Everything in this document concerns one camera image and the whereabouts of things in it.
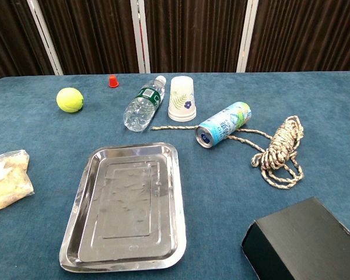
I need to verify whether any silver metal tray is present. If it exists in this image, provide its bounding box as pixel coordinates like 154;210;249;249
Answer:
58;142;187;274

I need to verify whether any clear plastic snack bag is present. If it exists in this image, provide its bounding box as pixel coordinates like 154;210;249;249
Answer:
0;149;36;213

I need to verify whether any white floral paper cup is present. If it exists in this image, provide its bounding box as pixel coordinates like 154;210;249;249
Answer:
167;76;197;122

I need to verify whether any clear plastic water bottle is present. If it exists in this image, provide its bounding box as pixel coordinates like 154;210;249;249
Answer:
122;75;167;133

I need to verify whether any light blue drink can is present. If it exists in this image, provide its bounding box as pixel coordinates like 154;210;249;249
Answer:
194;101;253;149

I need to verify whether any blue table cloth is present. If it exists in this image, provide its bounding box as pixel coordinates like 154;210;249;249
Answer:
0;71;350;280

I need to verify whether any dark brown slatted partition panel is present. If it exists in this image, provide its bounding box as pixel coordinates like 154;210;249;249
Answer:
0;0;55;84
37;0;140;75
144;0;249;74
245;0;350;73

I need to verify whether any yellow tennis ball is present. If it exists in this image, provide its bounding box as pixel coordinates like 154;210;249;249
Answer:
56;87;85;114

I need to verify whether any black cardboard box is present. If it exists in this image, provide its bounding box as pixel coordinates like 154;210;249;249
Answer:
240;196;350;280

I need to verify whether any beige braided rope bundle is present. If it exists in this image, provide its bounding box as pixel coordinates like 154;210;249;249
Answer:
150;115;305;190

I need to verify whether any white partition frame post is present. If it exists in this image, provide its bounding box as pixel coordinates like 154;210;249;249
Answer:
26;0;65;76
236;0;259;74
129;0;151;74

